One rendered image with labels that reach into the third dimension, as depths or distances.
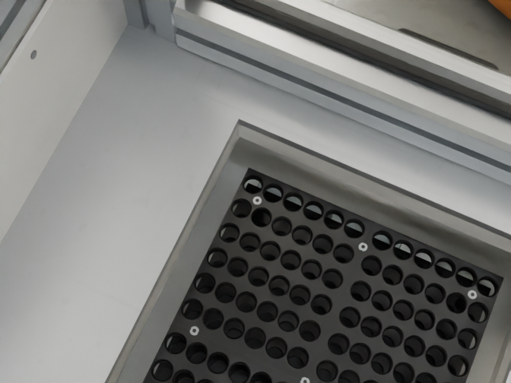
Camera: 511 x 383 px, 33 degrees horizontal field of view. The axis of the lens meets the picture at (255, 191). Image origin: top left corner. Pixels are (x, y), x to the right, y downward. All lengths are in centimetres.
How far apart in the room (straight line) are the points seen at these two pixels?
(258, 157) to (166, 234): 15
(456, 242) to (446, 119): 16
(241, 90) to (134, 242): 12
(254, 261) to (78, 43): 17
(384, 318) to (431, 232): 11
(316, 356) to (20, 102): 23
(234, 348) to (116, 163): 13
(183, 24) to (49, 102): 9
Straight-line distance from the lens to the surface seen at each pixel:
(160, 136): 53
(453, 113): 50
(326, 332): 54
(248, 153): 64
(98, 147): 53
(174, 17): 52
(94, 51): 53
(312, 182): 63
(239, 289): 54
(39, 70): 47
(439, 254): 56
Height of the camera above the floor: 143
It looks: 70 degrees down
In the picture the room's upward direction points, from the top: 4 degrees clockwise
